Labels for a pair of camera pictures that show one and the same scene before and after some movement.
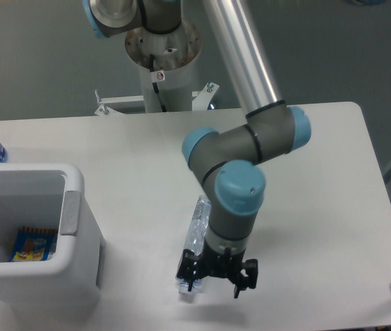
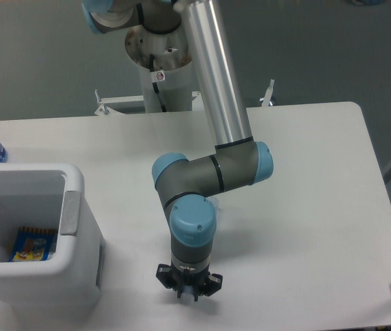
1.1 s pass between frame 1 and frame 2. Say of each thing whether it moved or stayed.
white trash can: stayed
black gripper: moved
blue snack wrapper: stayed
